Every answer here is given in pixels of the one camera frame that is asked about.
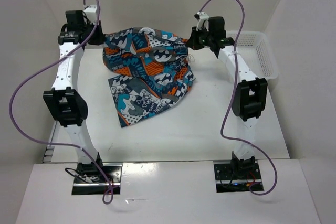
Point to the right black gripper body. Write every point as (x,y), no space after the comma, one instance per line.
(201,39)

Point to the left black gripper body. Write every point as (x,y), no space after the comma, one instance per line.
(95,38)

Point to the patterned blue orange shorts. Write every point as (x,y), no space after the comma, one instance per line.
(152,72)

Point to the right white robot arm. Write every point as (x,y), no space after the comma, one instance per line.
(249,99)

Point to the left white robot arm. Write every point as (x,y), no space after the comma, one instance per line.
(64,102)

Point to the white plastic basket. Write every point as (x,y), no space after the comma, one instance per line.
(256,51)

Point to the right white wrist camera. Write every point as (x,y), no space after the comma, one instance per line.
(202,21)

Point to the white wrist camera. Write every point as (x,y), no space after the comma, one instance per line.
(92,13)
(202,21)

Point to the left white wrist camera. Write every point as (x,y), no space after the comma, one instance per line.
(92,13)

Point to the aluminium table edge rail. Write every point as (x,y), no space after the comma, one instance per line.
(49,150)

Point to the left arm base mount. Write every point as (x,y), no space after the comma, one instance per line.
(92,182)

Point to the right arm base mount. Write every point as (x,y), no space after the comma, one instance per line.
(228,181)

